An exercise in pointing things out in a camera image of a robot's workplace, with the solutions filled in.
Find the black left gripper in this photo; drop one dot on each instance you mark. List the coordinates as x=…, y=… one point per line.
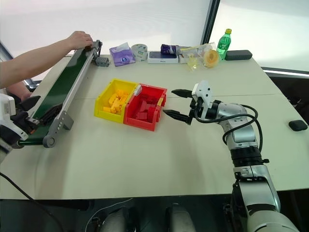
x=23, y=119

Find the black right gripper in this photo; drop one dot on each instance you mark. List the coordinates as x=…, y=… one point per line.
x=196, y=106

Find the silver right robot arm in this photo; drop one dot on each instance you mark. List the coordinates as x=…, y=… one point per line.
x=241, y=135

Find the person's bare forearm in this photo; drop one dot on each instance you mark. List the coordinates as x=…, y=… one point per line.
x=36, y=58

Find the person's bare hand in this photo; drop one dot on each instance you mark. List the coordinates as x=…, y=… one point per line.
x=79, y=39

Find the red toy block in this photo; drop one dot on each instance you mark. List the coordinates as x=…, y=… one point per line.
x=152, y=114
x=139, y=116
x=147, y=100

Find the red plastic bin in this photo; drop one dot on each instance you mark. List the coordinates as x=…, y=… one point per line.
x=144, y=108

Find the clear plastic bag yellow pieces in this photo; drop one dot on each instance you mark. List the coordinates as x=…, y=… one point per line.
x=193, y=56

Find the white phone box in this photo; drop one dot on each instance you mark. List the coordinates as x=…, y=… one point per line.
x=163, y=57

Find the yellow round bun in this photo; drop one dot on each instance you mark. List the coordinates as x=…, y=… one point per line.
x=211, y=58

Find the purple snack bag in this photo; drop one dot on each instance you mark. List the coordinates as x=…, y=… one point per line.
x=170, y=49

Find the yellow toy block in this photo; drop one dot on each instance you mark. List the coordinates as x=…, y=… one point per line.
x=116, y=105
x=108, y=109
x=122, y=94

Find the clear tape roll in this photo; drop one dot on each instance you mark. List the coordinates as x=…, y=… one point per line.
x=139, y=52

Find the yellow plastic bin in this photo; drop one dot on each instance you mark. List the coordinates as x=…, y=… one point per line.
x=113, y=101

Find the green soda bottle yellow cap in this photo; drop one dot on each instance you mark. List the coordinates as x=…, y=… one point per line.
x=223, y=46

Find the purple tissue pack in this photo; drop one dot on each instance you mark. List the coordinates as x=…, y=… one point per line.
x=122, y=54

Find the long black case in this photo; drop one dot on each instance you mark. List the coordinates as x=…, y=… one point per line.
x=239, y=54

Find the dark rounded shape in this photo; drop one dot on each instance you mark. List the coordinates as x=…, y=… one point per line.
x=179, y=217
x=118, y=218

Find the black mouse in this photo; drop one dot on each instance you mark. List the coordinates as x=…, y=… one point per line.
x=298, y=125

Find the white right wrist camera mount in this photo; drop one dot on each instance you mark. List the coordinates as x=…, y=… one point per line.
x=204, y=93

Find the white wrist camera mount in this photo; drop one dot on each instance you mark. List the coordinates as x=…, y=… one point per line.
x=6, y=108
x=204, y=93

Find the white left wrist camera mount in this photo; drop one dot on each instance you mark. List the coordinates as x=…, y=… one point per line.
x=6, y=108

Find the green conveyor belt grey frame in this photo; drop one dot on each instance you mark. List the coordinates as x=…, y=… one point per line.
x=65, y=82

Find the dark window frame post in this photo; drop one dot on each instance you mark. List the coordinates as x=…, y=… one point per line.
x=210, y=21

